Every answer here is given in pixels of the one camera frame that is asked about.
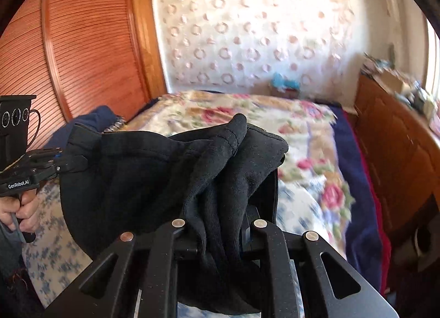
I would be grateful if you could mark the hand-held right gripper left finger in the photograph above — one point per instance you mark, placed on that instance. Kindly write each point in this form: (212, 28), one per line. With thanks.
(184, 247)

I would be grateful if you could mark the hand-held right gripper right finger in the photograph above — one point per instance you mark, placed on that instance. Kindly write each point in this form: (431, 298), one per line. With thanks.
(249, 237)

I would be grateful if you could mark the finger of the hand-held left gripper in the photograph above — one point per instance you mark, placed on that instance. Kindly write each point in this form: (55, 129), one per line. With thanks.
(72, 164)

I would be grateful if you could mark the black printed t-shirt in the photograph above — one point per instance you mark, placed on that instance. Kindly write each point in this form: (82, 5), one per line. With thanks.
(154, 173)

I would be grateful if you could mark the person's left forearm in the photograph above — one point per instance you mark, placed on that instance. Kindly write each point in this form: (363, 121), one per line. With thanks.
(12, 270)

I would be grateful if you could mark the person's left hand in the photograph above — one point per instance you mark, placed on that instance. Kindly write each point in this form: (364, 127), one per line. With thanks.
(25, 215)

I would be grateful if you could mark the navy folded cloth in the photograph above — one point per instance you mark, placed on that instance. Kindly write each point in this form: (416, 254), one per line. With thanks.
(99, 118)

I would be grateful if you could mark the dark patterned folded cloth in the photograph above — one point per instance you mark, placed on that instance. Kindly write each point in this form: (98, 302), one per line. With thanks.
(116, 125)

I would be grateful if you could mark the blue and white floral bedsheet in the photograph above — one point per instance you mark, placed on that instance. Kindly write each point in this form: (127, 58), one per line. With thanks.
(51, 252)

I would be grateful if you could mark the navy bed sheet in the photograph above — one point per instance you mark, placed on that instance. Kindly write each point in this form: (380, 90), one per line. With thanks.
(364, 218)

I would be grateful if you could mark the floral blanket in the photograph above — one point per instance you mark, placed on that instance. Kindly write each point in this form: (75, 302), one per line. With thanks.
(302, 125)

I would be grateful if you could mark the long wooden cabinet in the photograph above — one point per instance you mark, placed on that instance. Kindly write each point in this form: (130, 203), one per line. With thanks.
(395, 139)

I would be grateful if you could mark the open cardboard box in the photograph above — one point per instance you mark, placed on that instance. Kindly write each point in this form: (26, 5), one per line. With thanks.
(388, 82)

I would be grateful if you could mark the sheer circle-patterned curtain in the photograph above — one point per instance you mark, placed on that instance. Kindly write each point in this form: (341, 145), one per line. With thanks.
(257, 29)

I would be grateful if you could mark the pile of clutter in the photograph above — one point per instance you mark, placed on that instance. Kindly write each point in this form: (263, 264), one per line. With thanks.
(374, 63)

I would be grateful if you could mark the wooden framed window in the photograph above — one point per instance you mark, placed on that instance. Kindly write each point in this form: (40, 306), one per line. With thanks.
(433, 63)

